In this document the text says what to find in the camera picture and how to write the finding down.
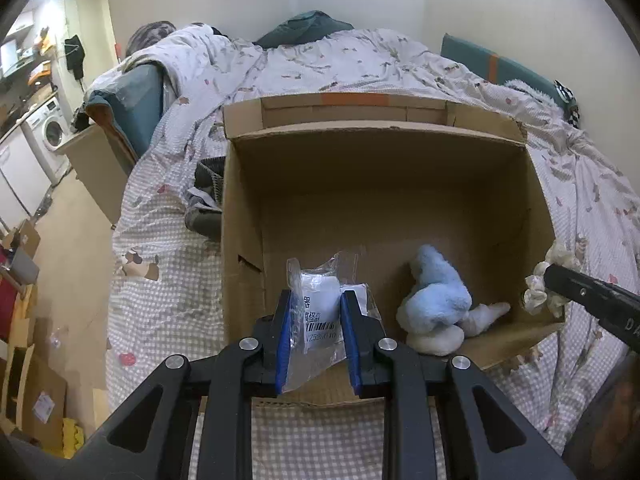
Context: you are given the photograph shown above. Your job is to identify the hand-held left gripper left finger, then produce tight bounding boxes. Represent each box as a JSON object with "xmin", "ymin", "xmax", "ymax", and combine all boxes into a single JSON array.
[{"xmin": 70, "ymin": 287, "xmax": 296, "ymax": 480}]

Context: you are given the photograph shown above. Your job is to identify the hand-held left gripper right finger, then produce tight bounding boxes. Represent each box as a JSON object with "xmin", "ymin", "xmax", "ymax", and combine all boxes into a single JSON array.
[{"xmin": 340, "ymin": 287, "xmax": 577, "ymax": 480}]

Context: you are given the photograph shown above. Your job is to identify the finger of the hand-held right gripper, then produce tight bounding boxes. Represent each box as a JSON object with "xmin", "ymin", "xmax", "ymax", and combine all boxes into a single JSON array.
[{"xmin": 543, "ymin": 261, "xmax": 622, "ymax": 320}]

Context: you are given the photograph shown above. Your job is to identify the cream ruffled scrunchie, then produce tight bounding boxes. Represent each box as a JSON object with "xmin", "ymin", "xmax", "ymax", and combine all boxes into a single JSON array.
[{"xmin": 521, "ymin": 241, "xmax": 583, "ymax": 317}]

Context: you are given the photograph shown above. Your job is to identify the clear plastic bag white label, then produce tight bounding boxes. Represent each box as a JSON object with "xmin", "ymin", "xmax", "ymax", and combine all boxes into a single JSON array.
[{"xmin": 286, "ymin": 252, "xmax": 383, "ymax": 392}]

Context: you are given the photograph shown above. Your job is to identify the blue and white plush toy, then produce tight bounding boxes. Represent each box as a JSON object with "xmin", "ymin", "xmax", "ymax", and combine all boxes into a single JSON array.
[{"xmin": 396, "ymin": 244, "xmax": 512, "ymax": 357}]

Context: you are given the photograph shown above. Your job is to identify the brown cardboard box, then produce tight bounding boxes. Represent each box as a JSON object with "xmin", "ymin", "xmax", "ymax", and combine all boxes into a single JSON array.
[{"xmin": 220, "ymin": 92, "xmax": 567, "ymax": 407}]

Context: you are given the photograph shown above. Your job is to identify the person's right forearm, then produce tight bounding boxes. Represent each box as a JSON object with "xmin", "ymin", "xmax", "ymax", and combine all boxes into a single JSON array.
[{"xmin": 562, "ymin": 355, "xmax": 640, "ymax": 466}]

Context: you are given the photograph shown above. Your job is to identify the bed with checkered dog sheet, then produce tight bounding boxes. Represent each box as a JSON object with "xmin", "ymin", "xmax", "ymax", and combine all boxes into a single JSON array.
[{"xmin": 107, "ymin": 25, "xmax": 640, "ymax": 480}]

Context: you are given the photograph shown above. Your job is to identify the dark grey clothes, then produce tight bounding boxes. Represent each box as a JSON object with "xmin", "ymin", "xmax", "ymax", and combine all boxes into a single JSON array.
[{"xmin": 184, "ymin": 157, "xmax": 227, "ymax": 242}]

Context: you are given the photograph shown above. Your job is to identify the black white checkered cloth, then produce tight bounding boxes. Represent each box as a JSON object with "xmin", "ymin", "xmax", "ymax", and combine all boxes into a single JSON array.
[{"xmin": 553, "ymin": 80, "xmax": 581, "ymax": 129}]

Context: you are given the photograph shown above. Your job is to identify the white fluffy blanket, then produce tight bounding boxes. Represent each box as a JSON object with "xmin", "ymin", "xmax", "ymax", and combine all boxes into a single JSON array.
[{"xmin": 502, "ymin": 78, "xmax": 564, "ymax": 107}]

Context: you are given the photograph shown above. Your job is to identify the teal pillow with orange stripe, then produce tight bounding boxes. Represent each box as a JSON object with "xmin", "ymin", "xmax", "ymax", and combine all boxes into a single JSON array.
[{"xmin": 440, "ymin": 34, "xmax": 567, "ymax": 107}]

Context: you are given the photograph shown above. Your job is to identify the flat cardboard boxes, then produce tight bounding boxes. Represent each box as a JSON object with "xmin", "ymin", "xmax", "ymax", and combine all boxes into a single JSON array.
[{"xmin": 0, "ymin": 345, "xmax": 69, "ymax": 442}]

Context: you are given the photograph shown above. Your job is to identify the beige bedside table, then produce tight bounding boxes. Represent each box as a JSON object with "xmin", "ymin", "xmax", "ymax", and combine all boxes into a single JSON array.
[{"xmin": 54, "ymin": 124, "xmax": 137, "ymax": 224}]

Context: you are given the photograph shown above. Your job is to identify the grey flat board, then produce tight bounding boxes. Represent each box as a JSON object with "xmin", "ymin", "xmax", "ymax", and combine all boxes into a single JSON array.
[{"xmin": 10, "ymin": 247, "xmax": 41, "ymax": 284}]

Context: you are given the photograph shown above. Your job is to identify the red box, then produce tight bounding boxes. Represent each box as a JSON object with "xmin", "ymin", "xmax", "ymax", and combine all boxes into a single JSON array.
[{"xmin": 0, "ymin": 280, "xmax": 22, "ymax": 342}]

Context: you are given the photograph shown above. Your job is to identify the white floral duvet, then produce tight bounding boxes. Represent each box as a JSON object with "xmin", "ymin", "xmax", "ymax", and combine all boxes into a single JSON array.
[{"xmin": 85, "ymin": 25, "xmax": 640, "ymax": 271}]

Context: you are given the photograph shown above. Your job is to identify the open cardboard box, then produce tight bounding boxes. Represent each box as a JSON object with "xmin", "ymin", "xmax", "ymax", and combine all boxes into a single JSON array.
[{"xmin": 2, "ymin": 220, "xmax": 42, "ymax": 257}]

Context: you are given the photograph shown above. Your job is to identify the teal cushion with orange edge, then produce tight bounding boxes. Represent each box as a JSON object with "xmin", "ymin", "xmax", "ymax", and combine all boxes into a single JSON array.
[{"xmin": 82, "ymin": 62, "xmax": 167, "ymax": 162}]

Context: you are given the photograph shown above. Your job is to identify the white kitchen cabinets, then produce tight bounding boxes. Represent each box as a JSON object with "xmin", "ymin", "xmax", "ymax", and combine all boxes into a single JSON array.
[{"xmin": 0, "ymin": 125, "xmax": 54, "ymax": 222}]

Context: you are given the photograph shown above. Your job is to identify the white washing machine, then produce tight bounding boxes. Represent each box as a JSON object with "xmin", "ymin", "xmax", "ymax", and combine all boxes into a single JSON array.
[{"xmin": 24, "ymin": 97, "xmax": 72, "ymax": 182}]

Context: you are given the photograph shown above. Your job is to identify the dark green pillow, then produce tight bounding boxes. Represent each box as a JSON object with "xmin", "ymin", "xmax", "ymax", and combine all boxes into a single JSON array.
[{"xmin": 252, "ymin": 10, "xmax": 354, "ymax": 49}]

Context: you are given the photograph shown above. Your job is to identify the grey striped blanket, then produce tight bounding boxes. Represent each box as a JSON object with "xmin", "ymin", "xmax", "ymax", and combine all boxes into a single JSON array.
[{"xmin": 125, "ymin": 21, "xmax": 177, "ymax": 57}]

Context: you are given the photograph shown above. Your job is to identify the black hanging garment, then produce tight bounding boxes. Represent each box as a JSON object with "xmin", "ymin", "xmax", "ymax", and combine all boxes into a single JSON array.
[{"xmin": 65, "ymin": 35, "xmax": 87, "ymax": 81}]

